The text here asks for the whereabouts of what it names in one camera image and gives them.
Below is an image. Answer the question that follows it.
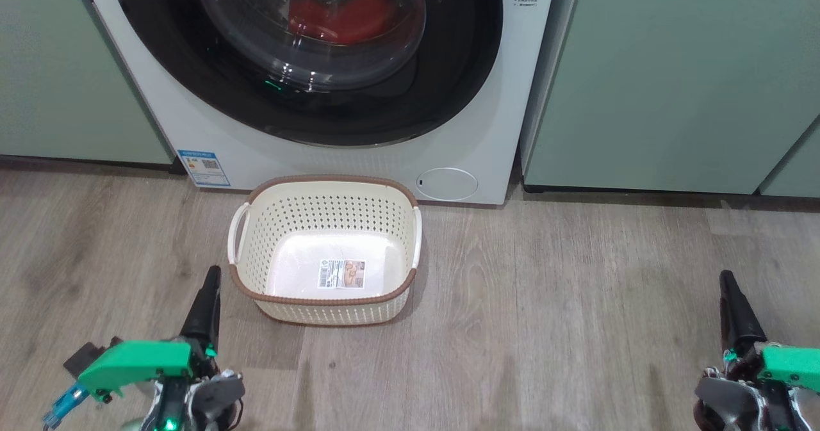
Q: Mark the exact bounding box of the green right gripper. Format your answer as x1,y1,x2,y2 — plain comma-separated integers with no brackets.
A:
718,270,820,394

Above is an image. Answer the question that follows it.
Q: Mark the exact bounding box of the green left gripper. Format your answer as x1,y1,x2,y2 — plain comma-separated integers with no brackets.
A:
77,265,222,402

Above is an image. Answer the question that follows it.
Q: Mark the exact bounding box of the dark washing machine door glass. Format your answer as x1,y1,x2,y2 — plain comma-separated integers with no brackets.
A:
108,0,504,147

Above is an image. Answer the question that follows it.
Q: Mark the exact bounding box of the red and white garment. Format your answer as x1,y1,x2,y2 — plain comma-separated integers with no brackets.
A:
288,0,398,45

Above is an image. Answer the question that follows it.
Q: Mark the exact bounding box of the white front-load washing machine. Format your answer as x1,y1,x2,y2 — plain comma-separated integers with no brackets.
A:
77,0,584,206

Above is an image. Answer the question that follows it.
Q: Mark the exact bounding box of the cream perforated laundry basket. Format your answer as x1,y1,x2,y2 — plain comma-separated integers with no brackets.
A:
228,175,423,327

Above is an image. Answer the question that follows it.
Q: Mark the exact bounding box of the white product label sticker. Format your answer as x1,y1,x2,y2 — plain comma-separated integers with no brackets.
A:
318,259,365,289

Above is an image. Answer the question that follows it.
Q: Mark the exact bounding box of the blue energy label sticker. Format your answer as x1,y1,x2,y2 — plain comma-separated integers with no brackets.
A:
177,150,231,188

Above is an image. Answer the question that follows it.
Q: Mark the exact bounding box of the tall green cabinet panel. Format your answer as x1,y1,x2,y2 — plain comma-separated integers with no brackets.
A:
522,0,820,195

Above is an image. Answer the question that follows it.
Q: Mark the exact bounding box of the round white filter cover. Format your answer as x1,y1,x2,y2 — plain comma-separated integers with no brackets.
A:
416,167,479,202

